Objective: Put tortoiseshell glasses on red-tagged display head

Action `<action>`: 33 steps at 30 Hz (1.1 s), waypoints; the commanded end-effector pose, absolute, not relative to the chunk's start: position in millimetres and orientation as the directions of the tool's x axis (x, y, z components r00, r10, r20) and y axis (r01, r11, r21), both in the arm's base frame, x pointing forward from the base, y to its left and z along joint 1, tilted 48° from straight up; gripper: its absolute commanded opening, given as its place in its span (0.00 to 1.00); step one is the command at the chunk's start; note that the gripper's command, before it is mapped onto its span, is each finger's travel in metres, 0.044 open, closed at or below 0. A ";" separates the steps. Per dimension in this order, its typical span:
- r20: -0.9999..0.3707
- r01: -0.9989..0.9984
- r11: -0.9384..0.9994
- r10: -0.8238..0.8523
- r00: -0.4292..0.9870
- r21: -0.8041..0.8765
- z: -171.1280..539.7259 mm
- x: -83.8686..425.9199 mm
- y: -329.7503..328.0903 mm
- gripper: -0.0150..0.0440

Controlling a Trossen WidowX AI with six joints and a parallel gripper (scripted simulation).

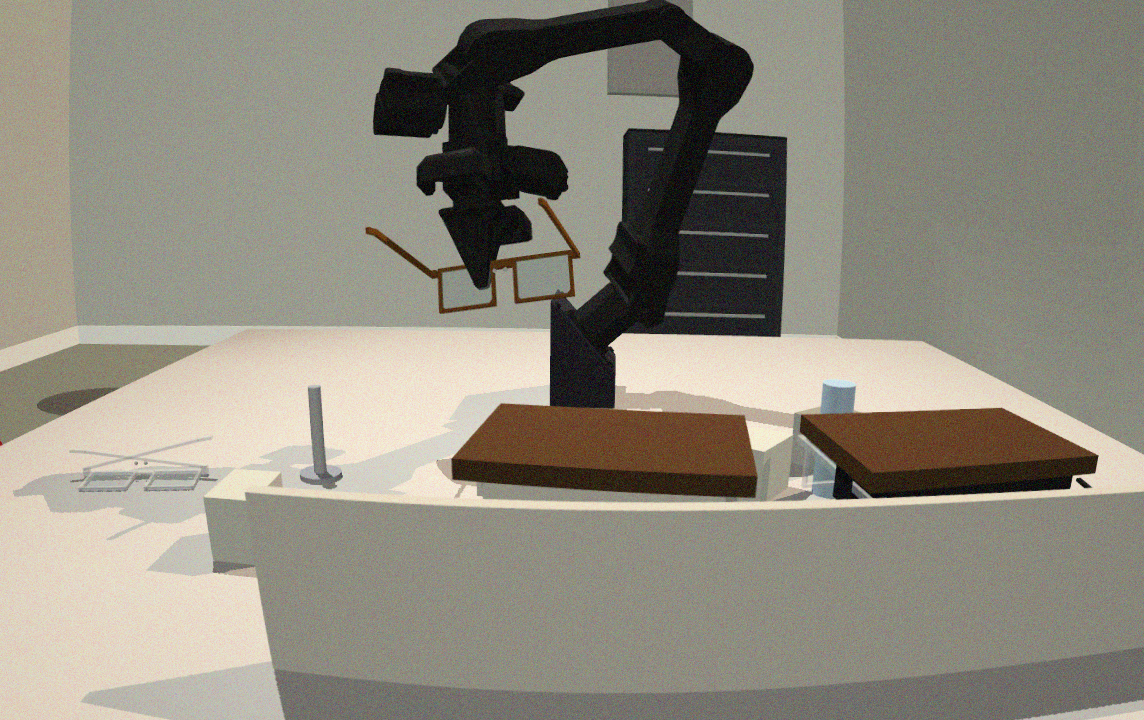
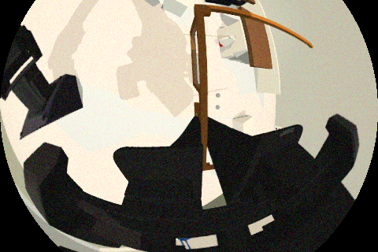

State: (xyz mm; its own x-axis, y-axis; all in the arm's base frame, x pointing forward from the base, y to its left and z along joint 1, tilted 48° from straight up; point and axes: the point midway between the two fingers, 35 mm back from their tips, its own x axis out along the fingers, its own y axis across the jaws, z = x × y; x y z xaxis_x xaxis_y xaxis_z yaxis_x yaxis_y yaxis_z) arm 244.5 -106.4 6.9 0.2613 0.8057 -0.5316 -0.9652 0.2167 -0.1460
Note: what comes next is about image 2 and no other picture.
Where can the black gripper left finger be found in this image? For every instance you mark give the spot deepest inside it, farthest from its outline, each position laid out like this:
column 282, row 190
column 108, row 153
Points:
column 180, row 161

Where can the white curved panel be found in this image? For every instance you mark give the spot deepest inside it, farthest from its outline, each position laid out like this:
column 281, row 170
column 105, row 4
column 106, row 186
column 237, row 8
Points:
column 266, row 80

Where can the brown eyeglasses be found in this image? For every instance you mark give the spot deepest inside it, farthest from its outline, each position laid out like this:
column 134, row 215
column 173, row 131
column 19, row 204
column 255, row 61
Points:
column 200, row 62

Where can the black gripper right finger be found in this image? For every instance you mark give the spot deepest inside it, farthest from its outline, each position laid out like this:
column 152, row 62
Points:
column 235, row 154

